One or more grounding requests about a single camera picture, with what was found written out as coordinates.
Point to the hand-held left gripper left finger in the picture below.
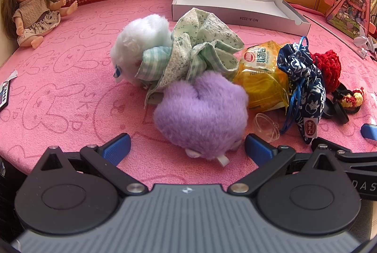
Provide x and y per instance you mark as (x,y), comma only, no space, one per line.
(117,147)

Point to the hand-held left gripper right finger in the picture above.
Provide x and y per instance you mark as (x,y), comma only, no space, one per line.
(259,149)

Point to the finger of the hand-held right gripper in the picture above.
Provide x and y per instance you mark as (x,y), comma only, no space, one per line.
(369,131)
(356,157)

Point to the small yellow red crochet toy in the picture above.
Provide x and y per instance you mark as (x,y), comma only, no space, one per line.
(350,99)

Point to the yellow snack packet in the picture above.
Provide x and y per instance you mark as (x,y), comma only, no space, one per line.
(259,85)

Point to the purple plush toy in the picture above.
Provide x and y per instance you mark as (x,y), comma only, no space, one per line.
(200,111)

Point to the red crochet piece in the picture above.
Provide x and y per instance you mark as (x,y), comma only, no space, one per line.
(328,67)

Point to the white plush toy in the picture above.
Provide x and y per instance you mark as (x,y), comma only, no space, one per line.
(138,37)

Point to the green floral cloth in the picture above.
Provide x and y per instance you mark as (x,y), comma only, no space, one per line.
(200,26)

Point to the clear plastic dome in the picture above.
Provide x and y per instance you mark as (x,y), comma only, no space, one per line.
(265,126)

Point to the pink rabbit print blanket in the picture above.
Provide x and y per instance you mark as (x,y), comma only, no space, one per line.
(73,79)

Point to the white paper origami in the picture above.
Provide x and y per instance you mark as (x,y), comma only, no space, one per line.
(363,40)

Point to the thin metal rod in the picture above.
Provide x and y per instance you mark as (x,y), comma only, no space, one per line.
(327,29)

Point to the dark flat device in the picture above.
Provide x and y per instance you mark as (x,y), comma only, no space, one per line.
(3,96)

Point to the pink triangular dollhouse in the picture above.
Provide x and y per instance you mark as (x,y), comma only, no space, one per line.
(353,5)

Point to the white paper scrap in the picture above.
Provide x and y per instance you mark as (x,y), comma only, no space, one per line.
(11,75)

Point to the brown-haired baby doll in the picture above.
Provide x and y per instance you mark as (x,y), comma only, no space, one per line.
(29,11)

